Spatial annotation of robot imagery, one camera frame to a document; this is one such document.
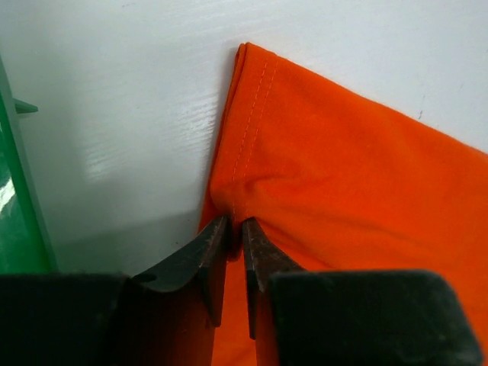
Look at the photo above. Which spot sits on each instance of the green plastic tray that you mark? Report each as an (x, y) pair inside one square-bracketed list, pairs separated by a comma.
[(23, 248)]

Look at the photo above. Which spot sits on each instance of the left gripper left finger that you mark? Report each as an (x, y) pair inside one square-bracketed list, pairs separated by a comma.
[(202, 260)]

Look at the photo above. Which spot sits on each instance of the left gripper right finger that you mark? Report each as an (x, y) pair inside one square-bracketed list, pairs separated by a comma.
[(262, 259)]

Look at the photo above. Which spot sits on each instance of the orange t shirt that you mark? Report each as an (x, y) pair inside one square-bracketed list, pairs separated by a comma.
[(340, 182)]

